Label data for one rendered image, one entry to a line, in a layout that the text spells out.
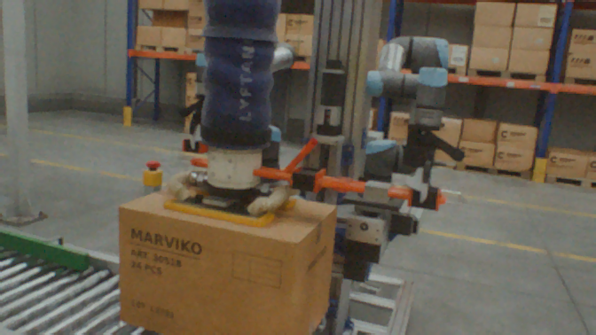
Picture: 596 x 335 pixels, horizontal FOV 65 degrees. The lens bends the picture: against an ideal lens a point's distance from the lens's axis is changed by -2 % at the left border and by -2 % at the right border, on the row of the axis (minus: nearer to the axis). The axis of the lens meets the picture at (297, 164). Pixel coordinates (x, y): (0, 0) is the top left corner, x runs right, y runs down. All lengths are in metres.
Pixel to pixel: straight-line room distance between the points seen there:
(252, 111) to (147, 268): 0.59
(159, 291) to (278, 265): 0.43
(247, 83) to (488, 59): 7.28
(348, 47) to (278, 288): 1.13
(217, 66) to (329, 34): 0.82
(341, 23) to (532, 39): 6.64
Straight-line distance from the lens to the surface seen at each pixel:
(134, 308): 1.67
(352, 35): 2.08
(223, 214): 1.43
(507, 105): 9.83
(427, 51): 1.76
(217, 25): 1.41
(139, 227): 1.54
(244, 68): 1.40
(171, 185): 1.53
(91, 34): 13.24
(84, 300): 2.16
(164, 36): 10.30
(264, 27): 1.42
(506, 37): 8.54
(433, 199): 1.35
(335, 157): 2.02
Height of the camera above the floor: 1.54
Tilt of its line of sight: 12 degrees down
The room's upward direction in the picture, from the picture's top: 5 degrees clockwise
